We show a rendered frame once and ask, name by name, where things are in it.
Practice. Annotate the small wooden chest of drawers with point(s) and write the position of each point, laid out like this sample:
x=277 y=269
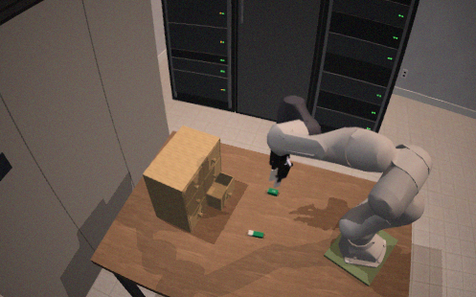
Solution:
x=172 y=170

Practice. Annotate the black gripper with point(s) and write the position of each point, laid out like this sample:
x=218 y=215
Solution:
x=278 y=168

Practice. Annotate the light wooden drawer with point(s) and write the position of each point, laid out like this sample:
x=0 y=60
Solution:
x=212 y=175
x=196 y=199
x=191 y=189
x=198 y=213
x=211 y=159
x=220 y=191

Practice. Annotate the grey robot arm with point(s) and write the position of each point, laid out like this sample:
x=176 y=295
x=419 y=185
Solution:
x=405 y=169

